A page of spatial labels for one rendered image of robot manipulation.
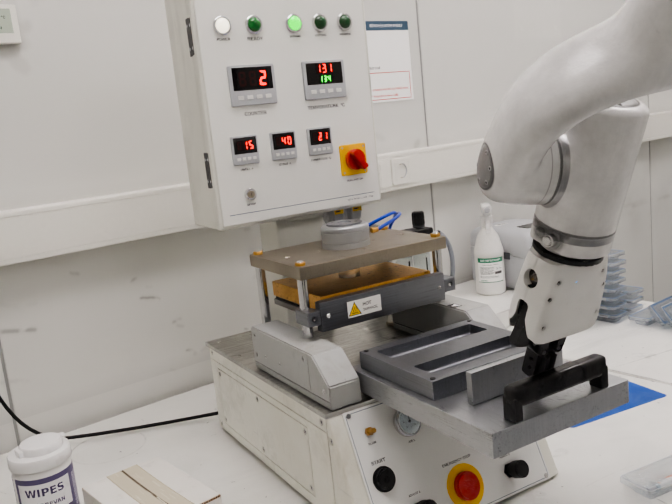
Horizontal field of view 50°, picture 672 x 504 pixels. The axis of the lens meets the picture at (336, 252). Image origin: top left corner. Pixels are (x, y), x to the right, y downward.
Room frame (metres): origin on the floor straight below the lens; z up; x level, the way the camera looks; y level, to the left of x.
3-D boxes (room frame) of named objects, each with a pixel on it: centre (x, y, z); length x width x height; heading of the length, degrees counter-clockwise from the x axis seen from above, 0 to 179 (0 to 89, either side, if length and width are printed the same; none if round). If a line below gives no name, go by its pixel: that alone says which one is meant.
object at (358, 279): (1.17, -0.03, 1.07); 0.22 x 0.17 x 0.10; 119
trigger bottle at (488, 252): (1.96, -0.42, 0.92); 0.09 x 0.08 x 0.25; 172
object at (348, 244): (1.21, -0.02, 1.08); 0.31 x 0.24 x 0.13; 119
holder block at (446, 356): (0.94, -0.14, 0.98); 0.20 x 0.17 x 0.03; 119
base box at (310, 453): (1.17, -0.04, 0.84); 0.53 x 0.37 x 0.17; 29
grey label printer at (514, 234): (2.05, -0.54, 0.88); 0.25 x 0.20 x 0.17; 31
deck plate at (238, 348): (1.20, 0.00, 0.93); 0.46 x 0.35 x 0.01; 29
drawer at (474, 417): (0.90, -0.17, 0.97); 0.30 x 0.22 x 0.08; 29
